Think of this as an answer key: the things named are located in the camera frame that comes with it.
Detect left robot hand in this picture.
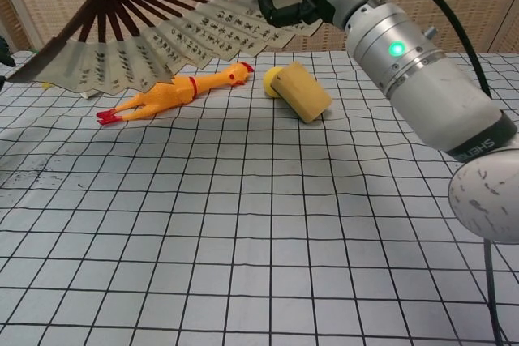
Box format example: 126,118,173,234
0,36,17,92

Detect grey grid-pattern tablecloth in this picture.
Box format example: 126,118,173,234
0,50,519,346

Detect yellow ball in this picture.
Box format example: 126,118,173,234
263,66,285,99

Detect yellow rubber chicken toy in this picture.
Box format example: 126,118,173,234
96,61,255,126

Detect paper folding fan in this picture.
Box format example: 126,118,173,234
6,0,321,98

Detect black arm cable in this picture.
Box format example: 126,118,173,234
380,0,507,346

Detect yellow sponge block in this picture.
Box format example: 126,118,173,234
270,61,332,124

